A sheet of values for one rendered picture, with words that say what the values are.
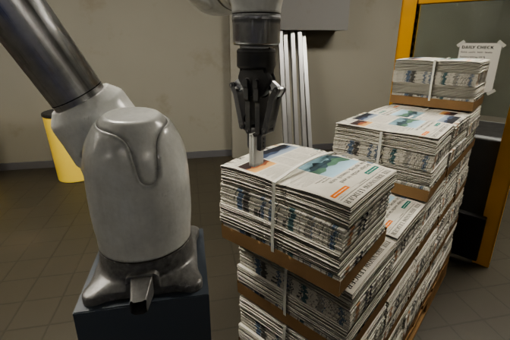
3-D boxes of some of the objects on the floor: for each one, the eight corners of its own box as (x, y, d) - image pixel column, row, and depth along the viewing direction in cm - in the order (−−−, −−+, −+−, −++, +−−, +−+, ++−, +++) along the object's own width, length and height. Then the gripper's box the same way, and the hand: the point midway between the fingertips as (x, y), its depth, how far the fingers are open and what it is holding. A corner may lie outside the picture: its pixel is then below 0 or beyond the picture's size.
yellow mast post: (373, 226, 258) (407, -43, 201) (378, 221, 265) (412, -40, 207) (385, 230, 253) (423, -45, 195) (389, 225, 259) (428, -42, 201)
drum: (104, 167, 378) (95, 105, 356) (94, 182, 337) (83, 114, 315) (62, 170, 370) (50, 107, 348) (47, 186, 329) (33, 116, 307)
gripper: (296, 47, 61) (291, 167, 69) (244, 46, 70) (245, 153, 77) (270, 48, 56) (269, 177, 63) (218, 46, 64) (221, 162, 72)
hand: (256, 149), depth 69 cm, fingers closed
